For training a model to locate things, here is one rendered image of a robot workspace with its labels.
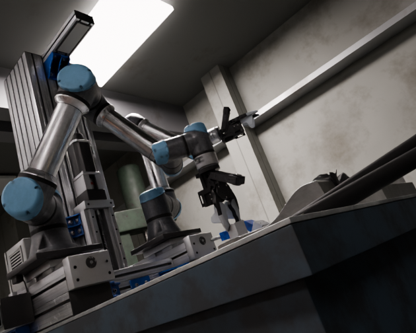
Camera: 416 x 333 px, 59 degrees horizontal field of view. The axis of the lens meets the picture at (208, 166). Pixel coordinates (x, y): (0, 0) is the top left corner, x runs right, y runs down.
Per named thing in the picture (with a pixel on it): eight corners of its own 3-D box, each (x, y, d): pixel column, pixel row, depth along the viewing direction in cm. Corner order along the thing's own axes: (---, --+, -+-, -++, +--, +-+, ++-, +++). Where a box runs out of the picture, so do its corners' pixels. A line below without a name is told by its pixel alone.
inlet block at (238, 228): (210, 249, 120) (204, 233, 121) (219, 245, 124) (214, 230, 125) (240, 240, 112) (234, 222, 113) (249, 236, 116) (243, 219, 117)
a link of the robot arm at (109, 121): (72, 113, 144) (171, 185, 136) (63, 100, 134) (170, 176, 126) (92, 93, 148) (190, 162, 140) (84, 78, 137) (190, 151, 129)
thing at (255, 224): (228, 226, 129) (232, 211, 128) (237, 224, 133) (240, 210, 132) (258, 240, 120) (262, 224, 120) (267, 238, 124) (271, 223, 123)
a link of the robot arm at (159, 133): (120, 103, 175) (208, 141, 158) (131, 111, 185) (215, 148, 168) (109, 125, 174) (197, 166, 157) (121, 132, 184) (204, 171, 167)
